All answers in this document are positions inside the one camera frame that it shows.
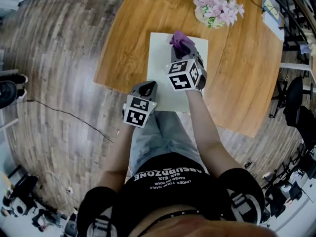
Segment black studded choker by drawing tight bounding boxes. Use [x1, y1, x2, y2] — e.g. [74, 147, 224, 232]
[138, 207, 200, 234]

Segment wooden side table white legs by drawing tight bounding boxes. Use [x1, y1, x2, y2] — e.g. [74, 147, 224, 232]
[280, 42, 316, 83]

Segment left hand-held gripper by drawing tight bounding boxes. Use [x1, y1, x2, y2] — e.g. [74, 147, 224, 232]
[122, 80, 158, 128]

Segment white paper sheet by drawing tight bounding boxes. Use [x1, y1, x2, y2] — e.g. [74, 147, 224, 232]
[147, 32, 209, 113]

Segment person's right forearm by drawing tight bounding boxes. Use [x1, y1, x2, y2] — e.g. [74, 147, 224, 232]
[185, 89, 244, 177]

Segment pink flowers in pot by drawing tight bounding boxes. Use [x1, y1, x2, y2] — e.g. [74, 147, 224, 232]
[193, 0, 245, 29]

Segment black swivel office chair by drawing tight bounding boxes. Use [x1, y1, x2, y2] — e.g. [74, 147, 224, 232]
[270, 76, 314, 119]

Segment grey shoulder strap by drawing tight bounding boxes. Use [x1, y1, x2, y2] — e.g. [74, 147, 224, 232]
[86, 206, 117, 237]
[227, 189, 262, 224]

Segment black cable on floor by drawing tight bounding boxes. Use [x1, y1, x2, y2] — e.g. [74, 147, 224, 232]
[14, 99, 114, 143]

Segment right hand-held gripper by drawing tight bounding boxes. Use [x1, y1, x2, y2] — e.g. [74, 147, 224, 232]
[165, 45, 207, 92]

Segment white flat box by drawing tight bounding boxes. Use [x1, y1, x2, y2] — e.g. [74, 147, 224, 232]
[261, 0, 286, 41]

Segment person's black printed t-shirt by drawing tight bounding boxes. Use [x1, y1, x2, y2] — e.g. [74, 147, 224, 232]
[76, 152, 266, 237]

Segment purple cloth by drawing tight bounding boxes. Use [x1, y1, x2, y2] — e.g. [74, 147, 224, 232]
[169, 30, 196, 53]

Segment person's left forearm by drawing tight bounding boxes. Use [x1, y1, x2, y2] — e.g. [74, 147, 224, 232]
[95, 124, 135, 192]

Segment person's grey trousers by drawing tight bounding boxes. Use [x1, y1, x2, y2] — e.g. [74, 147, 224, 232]
[129, 110, 205, 176]

